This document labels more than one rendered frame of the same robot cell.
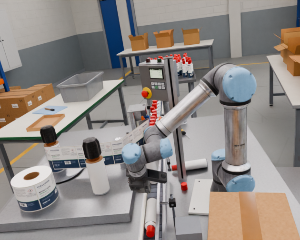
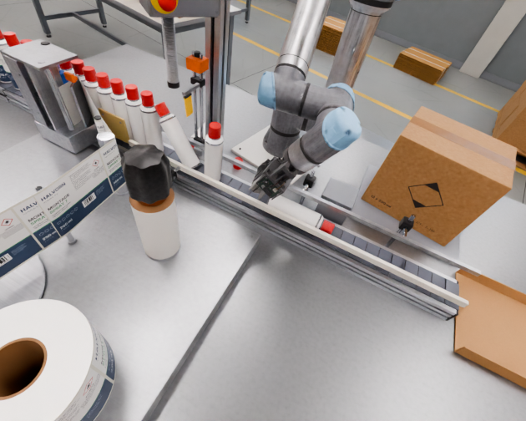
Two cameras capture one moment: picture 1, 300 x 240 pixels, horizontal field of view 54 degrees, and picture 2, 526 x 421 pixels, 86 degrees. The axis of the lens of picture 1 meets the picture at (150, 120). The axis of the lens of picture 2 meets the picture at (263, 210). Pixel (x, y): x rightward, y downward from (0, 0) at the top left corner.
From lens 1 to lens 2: 1.23 m
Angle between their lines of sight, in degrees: 68
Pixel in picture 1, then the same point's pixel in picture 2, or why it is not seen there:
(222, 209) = (436, 144)
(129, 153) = (355, 127)
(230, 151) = (351, 82)
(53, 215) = (166, 356)
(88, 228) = (232, 304)
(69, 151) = not seen: outside the picture
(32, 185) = (85, 370)
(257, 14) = not seen: outside the picture
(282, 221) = (461, 127)
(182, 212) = not seen: hidden behind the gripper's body
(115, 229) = (260, 268)
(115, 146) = (110, 154)
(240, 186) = not seen: hidden behind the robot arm
